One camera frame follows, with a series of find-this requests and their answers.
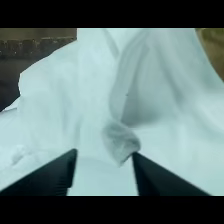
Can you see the white garment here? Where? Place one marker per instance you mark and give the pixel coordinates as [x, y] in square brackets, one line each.
[100, 93]

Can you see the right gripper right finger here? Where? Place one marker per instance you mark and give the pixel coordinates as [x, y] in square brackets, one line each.
[156, 181]

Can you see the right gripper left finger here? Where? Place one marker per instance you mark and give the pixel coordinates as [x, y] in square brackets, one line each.
[53, 178]

